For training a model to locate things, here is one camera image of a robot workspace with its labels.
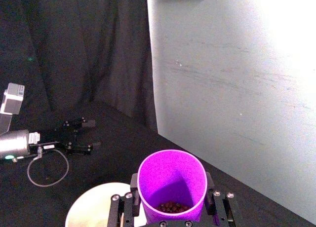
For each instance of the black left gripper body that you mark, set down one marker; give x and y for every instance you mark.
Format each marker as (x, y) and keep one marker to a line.
(53, 138)

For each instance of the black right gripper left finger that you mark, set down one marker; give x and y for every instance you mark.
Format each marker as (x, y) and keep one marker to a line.
(123, 207)

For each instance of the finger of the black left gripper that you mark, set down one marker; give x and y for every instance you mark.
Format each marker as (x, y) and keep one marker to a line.
(81, 148)
(74, 124)

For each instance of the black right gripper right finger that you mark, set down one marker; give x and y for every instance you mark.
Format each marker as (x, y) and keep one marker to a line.
(225, 209)

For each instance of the purple plastic cup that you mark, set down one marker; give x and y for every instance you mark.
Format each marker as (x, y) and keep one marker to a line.
(170, 172)

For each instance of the white round plate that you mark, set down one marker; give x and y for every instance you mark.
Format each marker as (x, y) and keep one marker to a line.
(91, 207)

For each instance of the brown beans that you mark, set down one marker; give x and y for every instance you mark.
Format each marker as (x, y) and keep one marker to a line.
(172, 207)

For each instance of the black table cloth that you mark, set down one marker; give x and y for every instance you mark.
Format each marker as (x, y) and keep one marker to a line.
(86, 51)

